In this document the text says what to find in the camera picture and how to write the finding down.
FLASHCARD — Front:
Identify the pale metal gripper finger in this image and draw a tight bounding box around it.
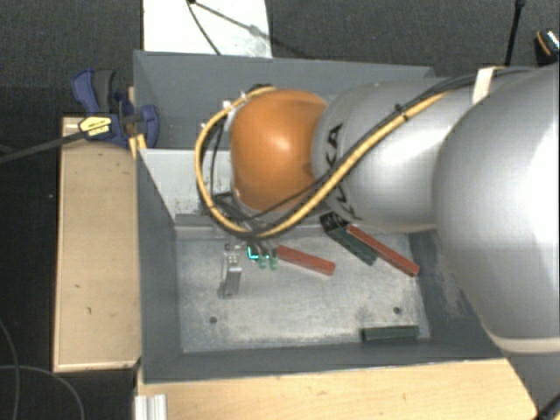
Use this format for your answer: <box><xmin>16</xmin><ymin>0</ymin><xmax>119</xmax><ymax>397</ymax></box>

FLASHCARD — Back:
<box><xmin>217</xmin><ymin>267</ymin><xmax>244</xmax><ymax>300</ymax></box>
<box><xmin>223</xmin><ymin>251</ymin><xmax>243</xmax><ymax>275</ymax></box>

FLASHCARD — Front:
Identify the red-brown flat block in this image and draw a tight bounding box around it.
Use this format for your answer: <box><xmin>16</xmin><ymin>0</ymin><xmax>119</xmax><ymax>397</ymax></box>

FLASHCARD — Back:
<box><xmin>346</xmin><ymin>224</ymin><xmax>421</xmax><ymax>278</ymax></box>
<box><xmin>276</xmin><ymin>244</ymin><xmax>337</xmax><ymax>277</ymax></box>

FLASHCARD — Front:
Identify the grey metal bin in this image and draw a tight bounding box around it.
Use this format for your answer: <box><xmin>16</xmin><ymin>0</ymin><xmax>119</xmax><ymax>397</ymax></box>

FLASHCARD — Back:
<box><xmin>132</xmin><ymin>49</ymin><xmax>511</xmax><ymax>384</ymax></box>

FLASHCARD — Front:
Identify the dark green flat block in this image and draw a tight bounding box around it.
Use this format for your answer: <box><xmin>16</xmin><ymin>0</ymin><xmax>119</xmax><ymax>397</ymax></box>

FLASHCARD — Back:
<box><xmin>360</xmin><ymin>325</ymin><xmax>421</xmax><ymax>342</ymax></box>
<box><xmin>319</xmin><ymin>213</ymin><xmax>379</xmax><ymax>267</ymax></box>

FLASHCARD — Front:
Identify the pale wood flat board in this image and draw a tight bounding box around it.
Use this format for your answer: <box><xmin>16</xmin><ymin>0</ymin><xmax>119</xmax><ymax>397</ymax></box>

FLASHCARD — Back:
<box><xmin>52</xmin><ymin>116</ymin><xmax>143</xmax><ymax>374</ymax></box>

